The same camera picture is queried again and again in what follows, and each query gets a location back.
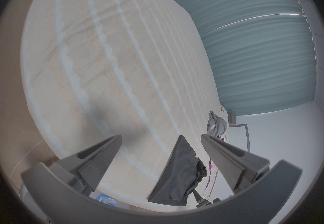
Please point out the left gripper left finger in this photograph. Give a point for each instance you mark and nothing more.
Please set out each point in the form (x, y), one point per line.
(98, 167)

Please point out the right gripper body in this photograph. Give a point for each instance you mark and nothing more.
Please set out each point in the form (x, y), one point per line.
(207, 203)

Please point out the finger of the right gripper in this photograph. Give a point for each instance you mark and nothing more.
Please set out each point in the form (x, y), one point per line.
(197, 196)

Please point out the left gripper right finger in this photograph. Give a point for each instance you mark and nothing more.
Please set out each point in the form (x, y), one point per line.
(227, 164)

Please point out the black T-shirt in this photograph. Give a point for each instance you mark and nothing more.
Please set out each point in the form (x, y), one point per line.
(179, 172)

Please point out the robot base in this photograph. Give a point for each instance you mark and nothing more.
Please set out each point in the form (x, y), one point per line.
(107, 200)

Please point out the pile of clothes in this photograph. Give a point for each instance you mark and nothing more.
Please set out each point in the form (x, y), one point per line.
(211, 165)

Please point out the bed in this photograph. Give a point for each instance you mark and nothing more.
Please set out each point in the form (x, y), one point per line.
(114, 61)

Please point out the grey garment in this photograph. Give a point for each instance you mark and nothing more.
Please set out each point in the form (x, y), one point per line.
(216, 124)

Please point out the white printed pillow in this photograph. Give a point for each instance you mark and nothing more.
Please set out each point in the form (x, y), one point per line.
(224, 116)

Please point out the grey bedside table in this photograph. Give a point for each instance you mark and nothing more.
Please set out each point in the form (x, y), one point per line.
(232, 116)

